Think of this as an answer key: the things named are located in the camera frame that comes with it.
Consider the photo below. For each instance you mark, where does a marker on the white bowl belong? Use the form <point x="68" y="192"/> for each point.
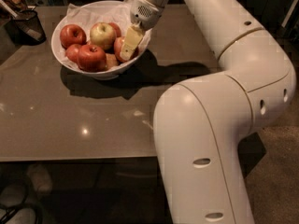
<point x="93" y="73"/>

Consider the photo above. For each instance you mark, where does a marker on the red apple front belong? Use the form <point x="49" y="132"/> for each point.
<point x="91" y="58"/>

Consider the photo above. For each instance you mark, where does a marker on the small red apple left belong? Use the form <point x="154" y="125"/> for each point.
<point x="72" y="52"/>

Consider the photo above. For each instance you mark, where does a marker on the black mesh pen cup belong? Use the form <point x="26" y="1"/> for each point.
<point x="34" y="23"/>

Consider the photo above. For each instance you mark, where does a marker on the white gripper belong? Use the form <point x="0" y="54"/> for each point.
<point x="146" y="13"/>

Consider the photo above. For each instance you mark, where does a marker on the white paper liner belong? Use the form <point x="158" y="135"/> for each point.
<point x="93" y="14"/>

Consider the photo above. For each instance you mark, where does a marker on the pale apple bottom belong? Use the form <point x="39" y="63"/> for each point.
<point x="111" y="61"/>

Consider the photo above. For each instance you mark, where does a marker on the red apple back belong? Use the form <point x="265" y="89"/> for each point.
<point x="116" y="28"/>

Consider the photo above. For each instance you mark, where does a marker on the white utensil in cup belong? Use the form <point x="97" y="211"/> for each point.
<point x="12" y="13"/>

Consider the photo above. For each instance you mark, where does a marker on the yellow green apple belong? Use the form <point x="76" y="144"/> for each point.
<point x="103" y="35"/>

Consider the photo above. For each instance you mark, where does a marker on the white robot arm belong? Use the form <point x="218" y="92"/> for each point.
<point x="199" y="122"/>

